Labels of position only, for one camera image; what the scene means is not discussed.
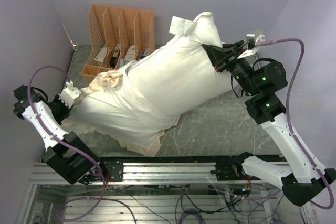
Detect white striped box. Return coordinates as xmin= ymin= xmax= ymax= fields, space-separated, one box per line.
xmin=124 ymin=45 xmax=138 ymax=64

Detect orange plastic file organizer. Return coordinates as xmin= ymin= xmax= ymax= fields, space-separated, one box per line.
xmin=81 ymin=4 xmax=155 ymax=83

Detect grey pillowcase with cream ruffle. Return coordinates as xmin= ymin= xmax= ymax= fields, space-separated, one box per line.
xmin=62 ymin=61 xmax=180 ymax=157

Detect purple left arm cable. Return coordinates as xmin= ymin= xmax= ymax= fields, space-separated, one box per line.
xmin=27 ymin=66 xmax=137 ymax=224

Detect aluminium mounting rail frame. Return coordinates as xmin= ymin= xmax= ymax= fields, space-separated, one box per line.
xmin=22 ymin=156 xmax=310 ymax=223

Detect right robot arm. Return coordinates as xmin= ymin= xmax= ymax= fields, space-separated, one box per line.
xmin=203 ymin=38 xmax=335 ymax=210

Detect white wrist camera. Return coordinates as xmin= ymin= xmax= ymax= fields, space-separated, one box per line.
xmin=238 ymin=29 xmax=266 ymax=59
xmin=59 ymin=81 xmax=81 ymax=109

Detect black device in organizer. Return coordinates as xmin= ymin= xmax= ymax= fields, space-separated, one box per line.
xmin=109 ymin=44 xmax=121 ymax=68

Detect white pillow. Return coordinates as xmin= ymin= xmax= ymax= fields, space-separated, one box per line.
xmin=126 ymin=12 xmax=231 ymax=116

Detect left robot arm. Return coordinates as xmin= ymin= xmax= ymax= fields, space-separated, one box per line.
xmin=13 ymin=81 xmax=107 ymax=185

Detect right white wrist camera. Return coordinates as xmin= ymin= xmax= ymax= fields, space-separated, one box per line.
xmin=238 ymin=29 xmax=266 ymax=59

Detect white box in organizer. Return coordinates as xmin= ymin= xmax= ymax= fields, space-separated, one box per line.
xmin=94 ymin=46 xmax=107 ymax=66

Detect tangled floor cables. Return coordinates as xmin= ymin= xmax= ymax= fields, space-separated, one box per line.
xmin=89 ymin=182 xmax=279 ymax=224

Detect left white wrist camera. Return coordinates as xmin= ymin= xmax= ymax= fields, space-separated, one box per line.
xmin=59 ymin=81 xmax=81 ymax=109

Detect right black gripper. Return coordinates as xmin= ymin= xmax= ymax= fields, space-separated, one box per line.
xmin=205 ymin=40 xmax=260 ymax=96

